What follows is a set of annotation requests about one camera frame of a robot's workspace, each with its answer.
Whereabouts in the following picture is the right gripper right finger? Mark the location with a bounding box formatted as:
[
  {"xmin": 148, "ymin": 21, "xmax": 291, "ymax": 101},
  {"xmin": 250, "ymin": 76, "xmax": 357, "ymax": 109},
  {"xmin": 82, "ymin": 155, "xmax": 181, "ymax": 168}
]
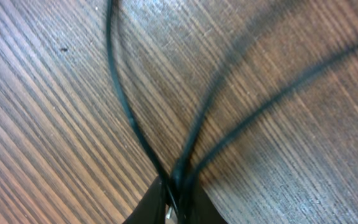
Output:
[{"xmin": 186, "ymin": 183, "xmax": 227, "ymax": 224}]

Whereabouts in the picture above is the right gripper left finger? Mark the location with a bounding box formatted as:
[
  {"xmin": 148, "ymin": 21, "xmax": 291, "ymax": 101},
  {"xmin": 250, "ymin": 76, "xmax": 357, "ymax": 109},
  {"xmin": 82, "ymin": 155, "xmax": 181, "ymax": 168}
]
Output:
[{"xmin": 123, "ymin": 177, "xmax": 167, "ymax": 224}]

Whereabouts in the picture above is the black usb cable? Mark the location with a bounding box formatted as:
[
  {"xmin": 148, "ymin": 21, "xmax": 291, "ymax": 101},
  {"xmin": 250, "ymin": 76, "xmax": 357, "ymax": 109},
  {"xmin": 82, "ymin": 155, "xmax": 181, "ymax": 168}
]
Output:
[
  {"xmin": 105, "ymin": 0, "xmax": 180, "ymax": 218},
  {"xmin": 170, "ymin": 30, "xmax": 358, "ymax": 218}
]

